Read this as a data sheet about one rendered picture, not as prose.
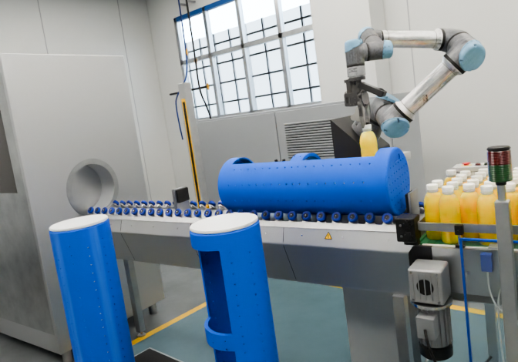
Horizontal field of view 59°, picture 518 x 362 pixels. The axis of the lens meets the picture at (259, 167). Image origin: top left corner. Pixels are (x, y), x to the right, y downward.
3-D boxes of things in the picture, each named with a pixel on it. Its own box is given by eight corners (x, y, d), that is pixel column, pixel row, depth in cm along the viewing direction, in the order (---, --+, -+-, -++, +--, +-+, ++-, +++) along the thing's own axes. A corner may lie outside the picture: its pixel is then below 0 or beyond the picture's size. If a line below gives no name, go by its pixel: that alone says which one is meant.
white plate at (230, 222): (219, 212, 204) (219, 214, 204) (175, 229, 181) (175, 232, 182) (270, 212, 188) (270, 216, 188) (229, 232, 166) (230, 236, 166)
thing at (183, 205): (187, 211, 271) (183, 186, 270) (192, 211, 269) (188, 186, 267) (175, 216, 263) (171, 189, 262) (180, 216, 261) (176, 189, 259)
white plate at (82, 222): (101, 222, 216) (102, 225, 216) (112, 211, 243) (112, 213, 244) (41, 232, 213) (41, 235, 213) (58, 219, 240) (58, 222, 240)
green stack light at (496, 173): (490, 178, 138) (489, 162, 137) (514, 178, 134) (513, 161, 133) (486, 182, 133) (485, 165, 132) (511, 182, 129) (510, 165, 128)
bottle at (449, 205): (458, 245, 159) (453, 193, 157) (438, 243, 164) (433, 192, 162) (465, 239, 164) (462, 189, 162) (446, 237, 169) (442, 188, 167)
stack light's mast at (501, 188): (492, 198, 138) (488, 145, 137) (516, 198, 135) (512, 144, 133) (488, 202, 133) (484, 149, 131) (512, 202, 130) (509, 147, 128)
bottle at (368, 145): (384, 171, 191) (378, 127, 190) (371, 173, 188) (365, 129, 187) (372, 171, 197) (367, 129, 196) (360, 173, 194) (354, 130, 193)
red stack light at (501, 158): (489, 162, 137) (488, 149, 137) (513, 161, 133) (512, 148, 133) (485, 165, 132) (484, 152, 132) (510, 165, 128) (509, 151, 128)
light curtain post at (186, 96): (222, 329, 317) (183, 83, 297) (229, 330, 314) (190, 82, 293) (216, 333, 313) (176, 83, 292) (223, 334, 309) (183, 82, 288)
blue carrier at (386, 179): (255, 202, 254) (246, 152, 248) (413, 203, 202) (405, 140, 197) (223, 219, 231) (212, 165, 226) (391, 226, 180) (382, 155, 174)
